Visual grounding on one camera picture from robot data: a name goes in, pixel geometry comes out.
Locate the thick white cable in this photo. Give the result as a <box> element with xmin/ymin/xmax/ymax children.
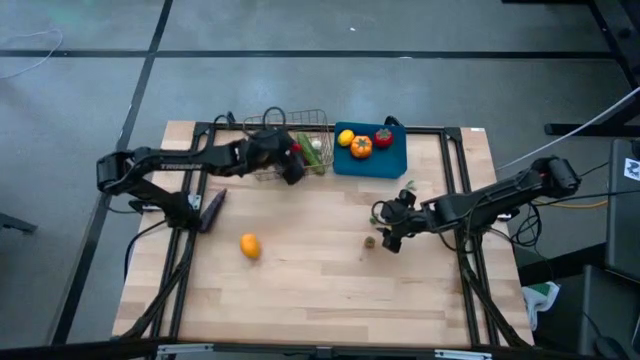
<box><xmin>499</xmin><ymin>87</ymin><xmax>640</xmax><ymax>170</ymax></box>

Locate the orange persimmon with green stem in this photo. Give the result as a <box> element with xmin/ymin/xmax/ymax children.
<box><xmin>349</xmin><ymin>134</ymin><xmax>374</xmax><ymax>160</ymax></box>

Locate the black stand leg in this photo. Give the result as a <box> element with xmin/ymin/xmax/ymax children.
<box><xmin>502</xmin><ymin>0</ymin><xmax>640</xmax><ymax>139</ymax></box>

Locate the long black cable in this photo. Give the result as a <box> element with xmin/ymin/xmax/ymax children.
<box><xmin>569</xmin><ymin>188</ymin><xmax>640</xmax><ymax>202</ymax></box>

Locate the thin white floor cable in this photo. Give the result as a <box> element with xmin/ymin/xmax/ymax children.
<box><xmin>0</xmin><ymin>28</ymin><xmax>65</xmax><ymax>81</ymax></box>

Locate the yellow cable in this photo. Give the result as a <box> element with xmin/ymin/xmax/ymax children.
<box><xmin>532</xmin><ymin>197</ymin><xmax>609</xmax><ymax>209</ymax></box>

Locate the green and white bag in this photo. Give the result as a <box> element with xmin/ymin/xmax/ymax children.
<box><xmin>521</xmin><ymin>280</ymin><xmax>561</xmax><ymax>331</ymax></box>

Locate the black cabinet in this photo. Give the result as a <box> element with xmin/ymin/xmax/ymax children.
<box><xmin>604</xmin><ymin>138</ymin><xmax>640</xmax><ymax>284</ymax></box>

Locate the black cable bundle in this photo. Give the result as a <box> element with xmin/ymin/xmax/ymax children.
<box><xmin>509</xmin><ymin>202</ymin><xmax>544</xmax><ymax>249</ymax></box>

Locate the long purple vegetable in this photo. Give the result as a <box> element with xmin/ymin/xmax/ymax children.
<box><xmin>198</xmin><ymin>187</ymin><xmax>229</xmax><ymax>234</ymax></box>

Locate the black case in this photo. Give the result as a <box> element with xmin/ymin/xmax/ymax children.
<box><xmin>579</xmin><ymin>264</ymin><xmax>640</xmax><ymax>360</ymax></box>

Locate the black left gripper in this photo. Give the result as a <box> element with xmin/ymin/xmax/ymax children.
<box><xmin>247</xmin><ymin>129</ymin><xmax>307</xmax><ymax>185</ymax></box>

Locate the large red tomato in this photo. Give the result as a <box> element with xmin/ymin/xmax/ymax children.
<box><xmin>373</xmin><ymin>127</ymin><xmax>395</xmax><ymax>149</ymax></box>

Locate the orange yellow mango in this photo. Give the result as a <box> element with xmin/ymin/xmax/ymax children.
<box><xmin>238</xmin><ymin>233</ymin><xmax>263</xmax><ymax>261</ymax></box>

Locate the dark furniture foot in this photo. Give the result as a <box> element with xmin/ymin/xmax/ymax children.
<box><xmin>0</xmin><ymin>212</ymin><xmax>39</xmax><ymax>235</ymax></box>

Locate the black computer mouse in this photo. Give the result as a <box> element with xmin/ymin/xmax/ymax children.
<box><xmin>593</xmin><ymin>335</ymin><xmax>624</xmax><ymax>360</ymax></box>

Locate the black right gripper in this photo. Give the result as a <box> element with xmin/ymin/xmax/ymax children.
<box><xmin>382</xmin><ymin>188</ymin><xmax>432</xmax><ymax>254</ymax></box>

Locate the green cucumber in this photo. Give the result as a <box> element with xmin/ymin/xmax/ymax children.
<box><xmin>296</xmin><ymin>132</ymin><xmax>326</xmax><ymax>176</ymax></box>

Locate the black aluminium table frame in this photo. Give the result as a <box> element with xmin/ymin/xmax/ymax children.
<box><xmin>112</xmin><ymin>119</ymin><xmax>534</xmax><ymax>351</ymax></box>

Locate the long silver frame bracket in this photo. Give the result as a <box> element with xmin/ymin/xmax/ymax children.
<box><xmin>155</xmin><ymin>343</ymin><xmax>215</xmax><ymax>357</ymax></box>
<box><xmin>433</xmin><ymin>348</ymin><xmax>494</xmax><ymax>360</ymax></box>

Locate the gold wire basket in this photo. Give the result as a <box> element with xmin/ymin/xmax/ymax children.
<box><xmin>243</xmin><ymin>108</ymin><xmax>335</xmax><ymax>181</ymax></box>

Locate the blue plastic bin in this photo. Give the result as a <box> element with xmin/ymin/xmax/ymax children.
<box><xmin>332</xmin><ymin>121</ymin><xmax>409</xmax><ymax>180</ymax></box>

